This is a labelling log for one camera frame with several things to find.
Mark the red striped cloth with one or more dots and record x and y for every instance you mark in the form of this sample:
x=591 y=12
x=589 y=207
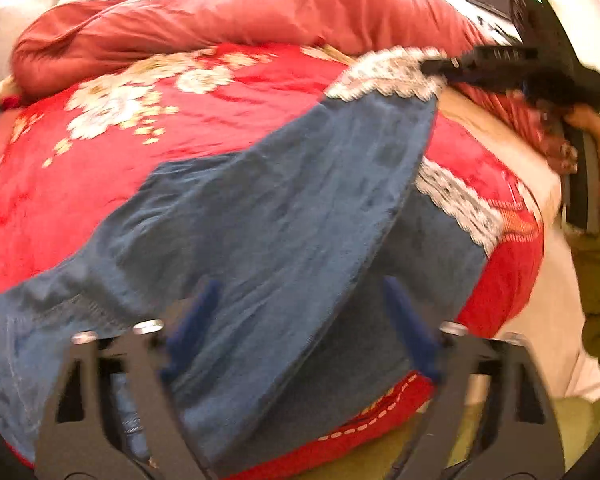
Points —
x=520 y=120

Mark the blue denim pants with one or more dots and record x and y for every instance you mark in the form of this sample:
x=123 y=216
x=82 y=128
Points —
x=280 y=200

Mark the pink red quilt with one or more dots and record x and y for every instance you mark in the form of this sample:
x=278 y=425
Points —
x=230 y=10

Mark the red floral blanket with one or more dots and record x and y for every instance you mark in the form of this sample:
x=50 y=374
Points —
x=105 y=185

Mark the white bed sheet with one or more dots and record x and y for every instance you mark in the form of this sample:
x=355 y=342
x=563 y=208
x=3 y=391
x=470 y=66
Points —
x=530 y=185

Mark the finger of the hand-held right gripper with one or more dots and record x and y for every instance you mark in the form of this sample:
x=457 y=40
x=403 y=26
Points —
x=475 y=79
x=500 y=55

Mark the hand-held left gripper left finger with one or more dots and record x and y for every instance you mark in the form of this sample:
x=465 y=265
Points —
x=195 y=320

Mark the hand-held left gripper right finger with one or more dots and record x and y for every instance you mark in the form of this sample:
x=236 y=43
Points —
x=410 y=330

